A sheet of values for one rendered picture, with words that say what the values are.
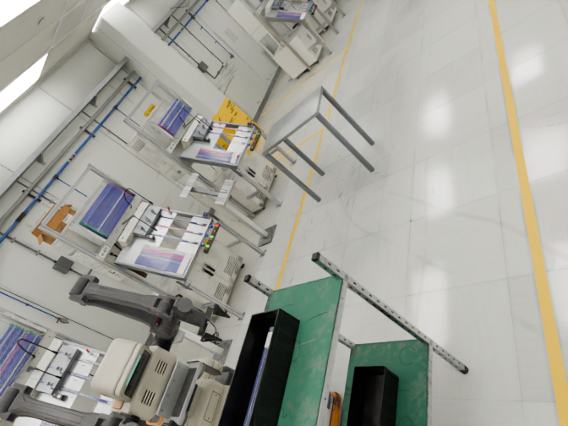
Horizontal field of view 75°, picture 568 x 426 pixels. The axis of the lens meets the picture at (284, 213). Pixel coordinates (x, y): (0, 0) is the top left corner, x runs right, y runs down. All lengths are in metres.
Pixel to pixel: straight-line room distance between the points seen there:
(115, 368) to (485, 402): 1.61
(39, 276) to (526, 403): 4.69
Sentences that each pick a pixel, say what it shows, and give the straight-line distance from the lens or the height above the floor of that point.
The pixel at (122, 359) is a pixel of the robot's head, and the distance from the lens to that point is 1.72.
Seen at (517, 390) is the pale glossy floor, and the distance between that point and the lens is 2.06.
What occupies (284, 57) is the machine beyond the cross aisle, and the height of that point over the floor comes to 0.49.
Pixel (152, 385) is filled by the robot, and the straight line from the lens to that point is 1.81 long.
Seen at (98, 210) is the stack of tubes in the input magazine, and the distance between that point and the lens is 3.87.
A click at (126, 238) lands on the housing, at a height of 1.25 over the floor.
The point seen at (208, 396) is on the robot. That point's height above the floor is 0.88.
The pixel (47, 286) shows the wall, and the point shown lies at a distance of 5.16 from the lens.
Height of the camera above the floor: 1.85
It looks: 26 degrees down
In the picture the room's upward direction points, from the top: 52 degrees counter-clockwise
